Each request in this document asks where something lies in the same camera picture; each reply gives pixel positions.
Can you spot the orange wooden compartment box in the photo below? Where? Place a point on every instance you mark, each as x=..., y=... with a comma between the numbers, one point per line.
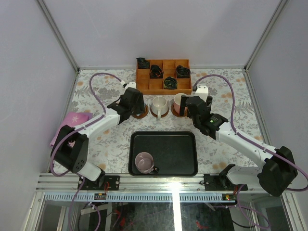
x=155, y=86

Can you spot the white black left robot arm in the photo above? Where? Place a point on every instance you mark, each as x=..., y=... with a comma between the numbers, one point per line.
x=71, y=147

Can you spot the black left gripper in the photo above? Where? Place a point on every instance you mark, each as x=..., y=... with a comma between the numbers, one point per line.
x=139, y=106

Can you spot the rolled green leaf cloth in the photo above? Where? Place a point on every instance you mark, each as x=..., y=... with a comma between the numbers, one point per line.
x=170, y=83

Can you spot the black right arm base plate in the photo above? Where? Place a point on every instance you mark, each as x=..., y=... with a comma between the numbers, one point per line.
x=218, y=182

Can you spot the white speckled mug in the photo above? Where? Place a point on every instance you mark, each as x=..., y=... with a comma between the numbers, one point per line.
x=159, y=102

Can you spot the aluminium front frame rail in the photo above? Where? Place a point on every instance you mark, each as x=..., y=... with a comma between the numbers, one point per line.
x=128, y=188

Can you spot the black plastic tray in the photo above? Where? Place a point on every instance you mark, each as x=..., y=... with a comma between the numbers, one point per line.
x=174, y=152

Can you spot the purple princess print pouch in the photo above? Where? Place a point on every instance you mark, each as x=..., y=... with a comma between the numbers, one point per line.
x=72, y=119

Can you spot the rolled dark cloth top-left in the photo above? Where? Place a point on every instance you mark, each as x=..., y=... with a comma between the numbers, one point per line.
x=142, y=63

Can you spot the rolled dark cloth right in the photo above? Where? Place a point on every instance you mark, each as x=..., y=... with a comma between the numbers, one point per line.
x=182, y=72

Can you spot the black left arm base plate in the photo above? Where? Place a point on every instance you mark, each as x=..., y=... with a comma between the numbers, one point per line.
x=106, y=183

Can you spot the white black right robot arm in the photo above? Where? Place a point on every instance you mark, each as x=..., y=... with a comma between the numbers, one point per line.
x=275, y=167

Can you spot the lilac mug black handle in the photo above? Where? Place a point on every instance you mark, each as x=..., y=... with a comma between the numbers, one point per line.
x=144, y=163

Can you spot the rolled dark cloth orange accents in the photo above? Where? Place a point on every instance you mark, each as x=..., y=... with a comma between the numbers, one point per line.
x=156, y=72

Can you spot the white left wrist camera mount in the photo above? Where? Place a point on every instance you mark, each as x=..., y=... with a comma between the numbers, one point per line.
x=129, y=85

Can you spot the pink mug white inside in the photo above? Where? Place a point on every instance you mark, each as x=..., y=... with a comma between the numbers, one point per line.
x=177, y=101

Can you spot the brown wooden coaster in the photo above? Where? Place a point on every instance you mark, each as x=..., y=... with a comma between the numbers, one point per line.
x=140, y=116
x=177, y=114
x=159, y=112

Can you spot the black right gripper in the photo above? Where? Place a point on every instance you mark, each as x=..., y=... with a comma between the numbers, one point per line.
x=183, y=104

